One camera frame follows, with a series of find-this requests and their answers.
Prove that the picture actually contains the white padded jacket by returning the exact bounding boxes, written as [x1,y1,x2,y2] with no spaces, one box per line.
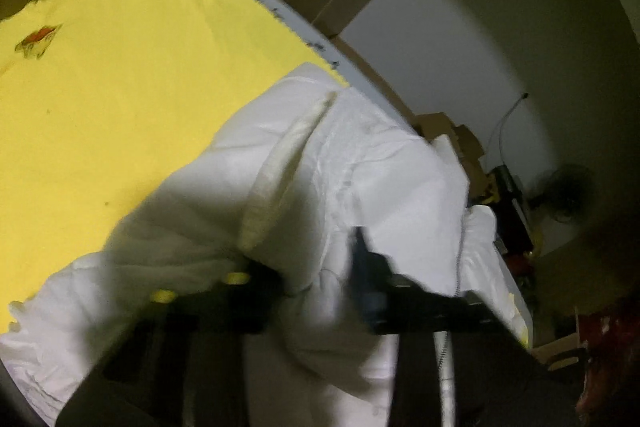
[1,64,532,426]

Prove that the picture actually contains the black wall cable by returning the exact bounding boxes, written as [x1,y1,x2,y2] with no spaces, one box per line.
[497,92,531,168]

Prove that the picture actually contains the brown cardboard boxes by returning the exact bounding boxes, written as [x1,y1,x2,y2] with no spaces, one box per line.
[411,113,490,204]

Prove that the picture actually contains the yellow bed sheet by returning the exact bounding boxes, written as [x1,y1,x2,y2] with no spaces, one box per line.
[1,0,330,329]

